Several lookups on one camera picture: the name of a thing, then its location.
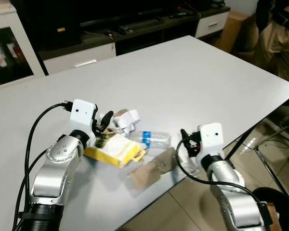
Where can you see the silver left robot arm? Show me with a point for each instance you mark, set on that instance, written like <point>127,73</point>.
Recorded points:
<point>55,166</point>

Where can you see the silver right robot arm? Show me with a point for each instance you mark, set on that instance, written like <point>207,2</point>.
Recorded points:
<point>233,199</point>

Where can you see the black round rubbish bin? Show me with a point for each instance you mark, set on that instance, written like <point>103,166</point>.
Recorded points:
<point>286,202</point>

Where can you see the crumpled white paper carton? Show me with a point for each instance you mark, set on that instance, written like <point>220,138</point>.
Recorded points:
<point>126,120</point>

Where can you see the yellow cardboard box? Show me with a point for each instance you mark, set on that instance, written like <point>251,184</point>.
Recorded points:
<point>116,149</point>

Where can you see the clear bottle with blue label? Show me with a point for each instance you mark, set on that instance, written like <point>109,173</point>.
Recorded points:
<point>154,138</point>

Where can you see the black table leg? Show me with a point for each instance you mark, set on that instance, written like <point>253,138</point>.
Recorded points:
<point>240,143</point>

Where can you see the flat brown cardboard piece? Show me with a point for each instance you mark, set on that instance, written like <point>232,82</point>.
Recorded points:
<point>151,173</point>

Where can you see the low tv cabinet white drawers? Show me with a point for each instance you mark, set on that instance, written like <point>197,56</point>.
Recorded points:
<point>82,57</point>

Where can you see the long black soundbar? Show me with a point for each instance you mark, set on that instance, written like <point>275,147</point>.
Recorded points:
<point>120,22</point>

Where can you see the large black speaker box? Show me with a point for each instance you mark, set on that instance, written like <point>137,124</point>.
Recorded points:
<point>45,21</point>

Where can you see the brown cardboard scrap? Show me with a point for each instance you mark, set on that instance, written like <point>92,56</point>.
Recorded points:
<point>273,219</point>

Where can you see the white glass door cabinet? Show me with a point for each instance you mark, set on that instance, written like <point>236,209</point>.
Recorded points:
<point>9,53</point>

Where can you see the brown cardboard box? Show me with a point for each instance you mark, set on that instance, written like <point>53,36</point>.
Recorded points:
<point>231,31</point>

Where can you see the person in khaki trousers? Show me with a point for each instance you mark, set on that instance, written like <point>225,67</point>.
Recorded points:
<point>277,41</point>

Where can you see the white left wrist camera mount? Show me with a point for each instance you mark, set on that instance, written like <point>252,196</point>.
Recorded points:
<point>82,114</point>

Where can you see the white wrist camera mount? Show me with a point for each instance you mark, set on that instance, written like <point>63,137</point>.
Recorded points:
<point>210,137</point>
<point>82,114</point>

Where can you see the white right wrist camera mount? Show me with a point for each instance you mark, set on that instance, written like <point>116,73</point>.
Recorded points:
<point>210,137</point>

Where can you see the metal chair frame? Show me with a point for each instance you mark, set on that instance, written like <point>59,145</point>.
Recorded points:
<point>274,154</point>

